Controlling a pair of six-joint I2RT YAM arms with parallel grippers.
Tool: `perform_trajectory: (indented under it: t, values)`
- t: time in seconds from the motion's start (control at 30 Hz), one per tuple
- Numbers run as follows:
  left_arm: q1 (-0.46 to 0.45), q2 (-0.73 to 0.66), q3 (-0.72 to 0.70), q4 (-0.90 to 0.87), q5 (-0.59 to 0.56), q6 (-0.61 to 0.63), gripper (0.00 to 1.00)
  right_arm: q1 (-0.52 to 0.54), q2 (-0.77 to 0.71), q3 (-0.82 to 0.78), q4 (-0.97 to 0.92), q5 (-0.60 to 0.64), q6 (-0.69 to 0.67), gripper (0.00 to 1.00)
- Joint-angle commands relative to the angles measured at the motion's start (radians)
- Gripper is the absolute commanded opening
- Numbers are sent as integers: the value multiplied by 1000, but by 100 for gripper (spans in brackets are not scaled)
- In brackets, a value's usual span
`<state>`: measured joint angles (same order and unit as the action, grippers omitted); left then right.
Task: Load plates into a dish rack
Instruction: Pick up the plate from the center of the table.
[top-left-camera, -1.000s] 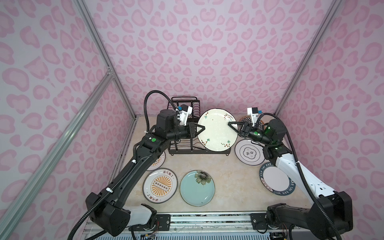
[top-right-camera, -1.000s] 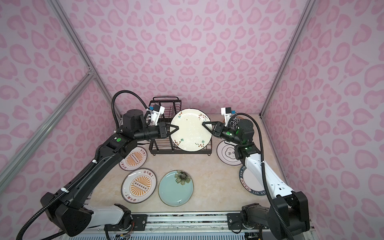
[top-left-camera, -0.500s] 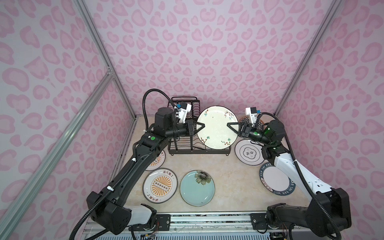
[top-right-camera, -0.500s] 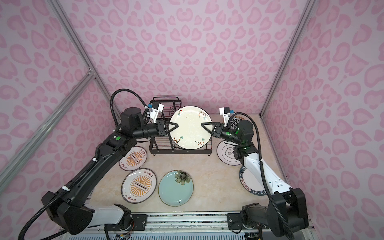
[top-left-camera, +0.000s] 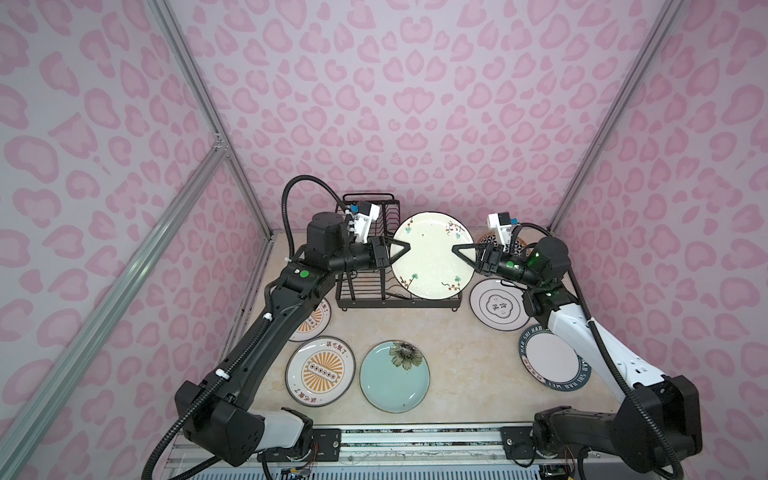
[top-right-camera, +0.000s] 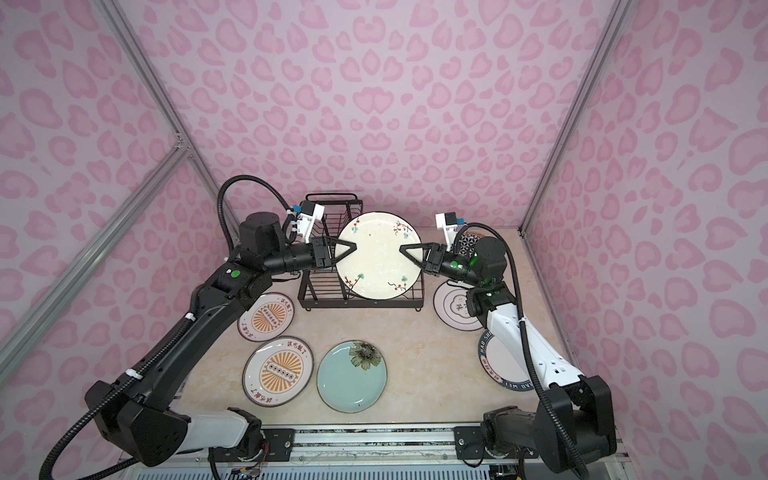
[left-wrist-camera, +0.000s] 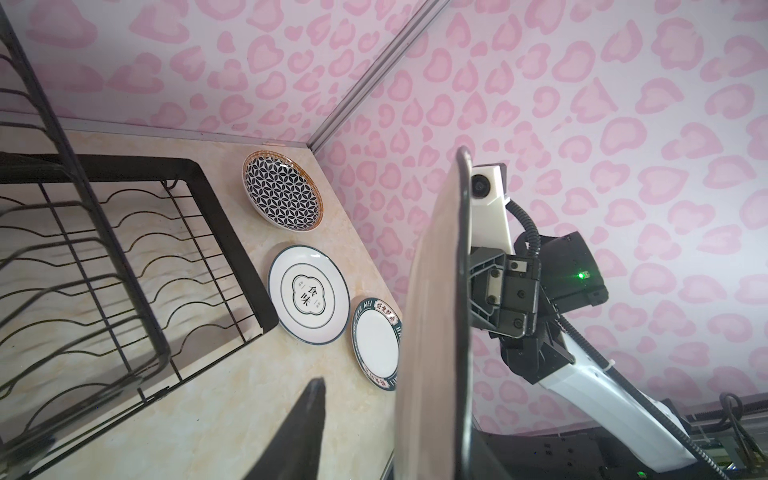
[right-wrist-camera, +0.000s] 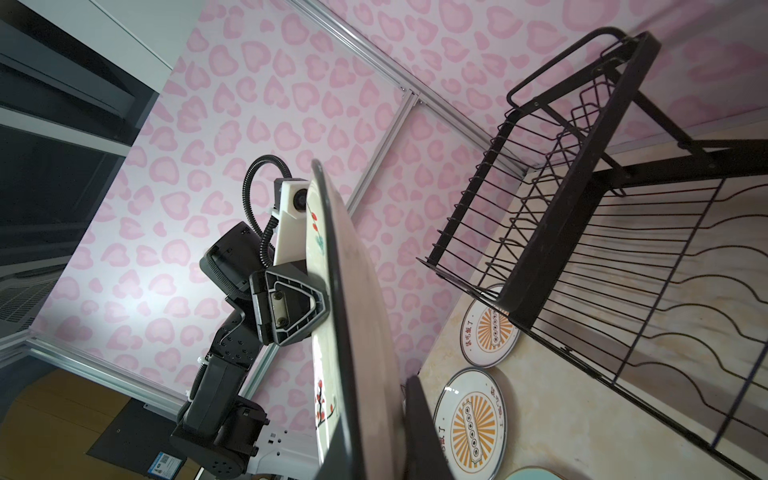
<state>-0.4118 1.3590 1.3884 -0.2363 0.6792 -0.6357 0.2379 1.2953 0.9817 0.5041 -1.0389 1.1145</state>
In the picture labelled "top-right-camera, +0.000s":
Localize black wire dish rack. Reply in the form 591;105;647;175
297;192;424;312

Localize cream plate red berries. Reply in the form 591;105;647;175
336;212;421;300

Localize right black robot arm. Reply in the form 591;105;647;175
399;236;617;479

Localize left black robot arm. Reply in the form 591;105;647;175
85;212;357;467

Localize navy geometric pattern plate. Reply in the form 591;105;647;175
454;231;484;258

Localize white plate blue clover outline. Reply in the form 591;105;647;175
433;280;482;332

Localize small orange sunburst plate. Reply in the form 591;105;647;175
237;292;295;342

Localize white plate dark lettered rim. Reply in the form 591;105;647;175
478;331;534;392

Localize large orange sunburst plate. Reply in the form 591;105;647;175
242;336;314;408

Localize teal plate with flower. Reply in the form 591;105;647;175
317;340;388;414

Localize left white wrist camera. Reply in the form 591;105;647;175
292;200;325;243

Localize right black corrugated cable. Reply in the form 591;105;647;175
453;223;592;480

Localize black corrugated cable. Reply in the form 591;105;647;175
38;174;295;480
453;223;592;480

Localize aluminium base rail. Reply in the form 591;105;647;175
110;419;637;480

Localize left black corrugated cable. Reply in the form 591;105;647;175
38;174;295;480

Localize right aluminium corner post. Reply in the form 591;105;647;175
518;0;637;238

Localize left aluminium wall frame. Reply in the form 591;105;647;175
1;1;218;385

